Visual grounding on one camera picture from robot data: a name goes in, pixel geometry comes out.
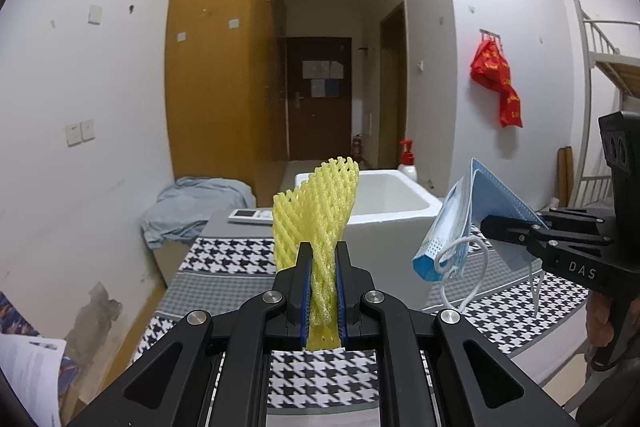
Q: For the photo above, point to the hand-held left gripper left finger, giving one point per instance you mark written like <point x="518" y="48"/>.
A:
<point x="300" y="287"/>

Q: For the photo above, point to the wide white door notice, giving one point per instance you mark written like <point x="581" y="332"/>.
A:
<point x="316" y="70"/>

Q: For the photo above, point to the white foam box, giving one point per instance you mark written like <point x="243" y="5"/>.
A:
<point x="390" y="217"/>

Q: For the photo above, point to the metal bunk bed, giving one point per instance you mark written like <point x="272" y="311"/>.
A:
<point x="585" y="107"/>

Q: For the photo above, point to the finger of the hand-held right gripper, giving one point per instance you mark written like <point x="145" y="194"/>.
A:
<point x="575" y="218"/>
<point x="505" y="227"/>

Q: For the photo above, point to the blue face mask bundle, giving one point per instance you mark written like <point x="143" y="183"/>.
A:
<point x="450" y="227"/>

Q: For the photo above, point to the white lotion pump bottle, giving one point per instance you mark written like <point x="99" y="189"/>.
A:
<point x="407" y="169"/>

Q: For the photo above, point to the red printed bag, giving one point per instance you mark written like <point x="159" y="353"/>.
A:
<point x="490" y="67"/>
<point x="511" y="109"/>

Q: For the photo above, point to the wooden boards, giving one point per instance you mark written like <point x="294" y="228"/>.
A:
<point x="566" y="174"/>

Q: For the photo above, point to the white remote control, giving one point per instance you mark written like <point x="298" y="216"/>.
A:
<point x="250" y="215"/>

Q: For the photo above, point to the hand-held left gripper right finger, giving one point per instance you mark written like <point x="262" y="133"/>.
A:
<point x="345" y="297"/>

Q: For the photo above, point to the brown side door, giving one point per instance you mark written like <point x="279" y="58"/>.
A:
<point x="392" y="97"/>

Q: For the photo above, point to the colourful printed cloth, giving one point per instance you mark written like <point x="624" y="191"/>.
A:
<point x="15" y="312"/>

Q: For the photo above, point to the metal wall hook rack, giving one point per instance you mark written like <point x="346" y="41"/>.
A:
<point x="490" y="32"/>

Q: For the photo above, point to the wooden wardrobe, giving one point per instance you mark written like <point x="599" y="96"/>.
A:
<point x="220" y="107"/>

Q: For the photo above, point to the blue-grey cloth pile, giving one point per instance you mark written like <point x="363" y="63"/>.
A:
<point x="200" y="207"/>

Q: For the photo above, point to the white wall plate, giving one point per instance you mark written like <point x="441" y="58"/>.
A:
<point x="95" y="14"/>

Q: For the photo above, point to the yellow foam fruit net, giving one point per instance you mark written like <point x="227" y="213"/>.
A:
<point x="320" y="207"/>

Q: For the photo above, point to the houndstooth bedsheet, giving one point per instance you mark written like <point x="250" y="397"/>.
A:
<point x="225" y="257"/>

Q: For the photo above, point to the bluish door notice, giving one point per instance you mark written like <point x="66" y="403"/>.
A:
<point x="324" y="88"/>

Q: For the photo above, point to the person's right hand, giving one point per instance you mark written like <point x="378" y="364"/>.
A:
<point x="600" y="319"/>

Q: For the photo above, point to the white light switch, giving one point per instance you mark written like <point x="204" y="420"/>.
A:
<point x="73" y="134"/>
<point x="87" y="130"/>

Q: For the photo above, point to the small white door notice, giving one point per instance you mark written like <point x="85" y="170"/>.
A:
<point x="336" y="70"/>

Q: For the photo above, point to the red fire extinguisher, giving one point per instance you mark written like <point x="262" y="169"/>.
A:
<point x="357" y="148"/>

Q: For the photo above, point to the white paper sheet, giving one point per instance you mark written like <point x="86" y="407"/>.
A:
<point x="30" y="377"/>

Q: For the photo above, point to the dark brown entrance door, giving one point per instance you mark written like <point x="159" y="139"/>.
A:
<point x="320" y="127"/>

